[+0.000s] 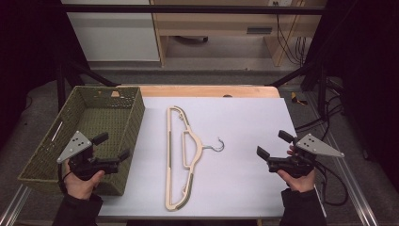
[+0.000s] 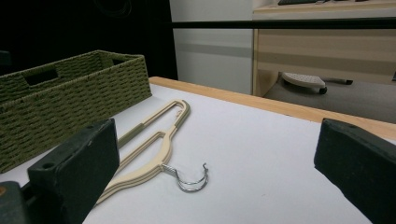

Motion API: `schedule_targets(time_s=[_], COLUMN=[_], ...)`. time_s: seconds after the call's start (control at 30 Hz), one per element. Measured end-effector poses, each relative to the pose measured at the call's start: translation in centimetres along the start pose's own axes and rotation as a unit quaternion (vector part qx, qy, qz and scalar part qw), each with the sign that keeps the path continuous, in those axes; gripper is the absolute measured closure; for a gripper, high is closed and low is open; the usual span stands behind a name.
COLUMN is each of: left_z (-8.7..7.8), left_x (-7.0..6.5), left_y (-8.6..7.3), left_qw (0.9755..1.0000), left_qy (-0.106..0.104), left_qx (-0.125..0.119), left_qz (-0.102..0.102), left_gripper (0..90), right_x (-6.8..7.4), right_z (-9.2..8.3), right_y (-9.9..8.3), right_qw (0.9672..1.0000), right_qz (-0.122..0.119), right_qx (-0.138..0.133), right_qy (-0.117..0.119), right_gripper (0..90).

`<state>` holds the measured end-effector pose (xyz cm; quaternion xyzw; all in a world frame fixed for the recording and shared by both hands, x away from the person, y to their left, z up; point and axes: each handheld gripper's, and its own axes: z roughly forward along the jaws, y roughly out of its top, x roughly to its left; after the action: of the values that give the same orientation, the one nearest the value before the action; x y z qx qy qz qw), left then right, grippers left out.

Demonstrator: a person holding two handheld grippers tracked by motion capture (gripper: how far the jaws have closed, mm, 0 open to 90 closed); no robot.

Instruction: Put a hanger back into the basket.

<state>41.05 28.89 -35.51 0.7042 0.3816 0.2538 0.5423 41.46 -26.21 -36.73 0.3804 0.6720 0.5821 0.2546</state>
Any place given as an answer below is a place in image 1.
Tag white table sheet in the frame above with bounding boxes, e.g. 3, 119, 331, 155
98, 96, 327, 219

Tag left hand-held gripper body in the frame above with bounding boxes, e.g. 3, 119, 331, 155
56, 130, 120, 182

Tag black curtain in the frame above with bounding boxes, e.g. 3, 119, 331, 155
0, 0, 88, 149
305, 0, 399, 189

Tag black chair foot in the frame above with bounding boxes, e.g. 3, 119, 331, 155
173, 35, 209, 44

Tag person's left hand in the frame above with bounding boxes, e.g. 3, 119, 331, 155
63, 162, 106, 201

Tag green woven basket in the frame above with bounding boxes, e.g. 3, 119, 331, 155
17, 85, 146, 197

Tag white wall outlet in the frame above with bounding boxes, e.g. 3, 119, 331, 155
267, 0, 293, 8

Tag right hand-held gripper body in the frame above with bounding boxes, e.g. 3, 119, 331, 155
267, 133, 345, 179

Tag person's right hand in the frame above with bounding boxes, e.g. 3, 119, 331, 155
277, 169, 317, 193

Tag beige clothes hanger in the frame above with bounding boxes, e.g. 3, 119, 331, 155
165, 105, 226, 212

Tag black floor cables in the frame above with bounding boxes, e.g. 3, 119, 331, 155
295, 93, 346, 133

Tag black horizontal frame bar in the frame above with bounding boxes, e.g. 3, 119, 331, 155
60, 4, 327, 15

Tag light wooden desk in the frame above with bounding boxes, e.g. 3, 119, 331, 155
150, 0, 328, 68

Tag aluminium rail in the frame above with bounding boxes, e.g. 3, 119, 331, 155
305, 90, 380, 226
0, 185, 32, 226

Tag white cabinet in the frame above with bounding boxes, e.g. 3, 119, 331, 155
60, 0, 161, 63

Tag black metal frame strut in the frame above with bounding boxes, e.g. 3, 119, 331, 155
56, 59, 120, 111
267, 60, 328, 119

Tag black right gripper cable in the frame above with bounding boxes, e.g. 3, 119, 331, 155
313, 161, 350, 207

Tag yellow and black tool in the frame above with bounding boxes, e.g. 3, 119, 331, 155
290, 91, 309, 106

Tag hanging black cables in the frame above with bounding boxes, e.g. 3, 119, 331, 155
276, 3, 310, 67

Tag grey desk handle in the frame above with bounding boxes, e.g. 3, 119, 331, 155
246, 26, 273, 35

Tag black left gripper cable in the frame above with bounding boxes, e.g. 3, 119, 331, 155
56, 162, 69, 195

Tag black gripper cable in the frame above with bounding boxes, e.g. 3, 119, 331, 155
56, 162, 69, 195
313, 161, 350, 207

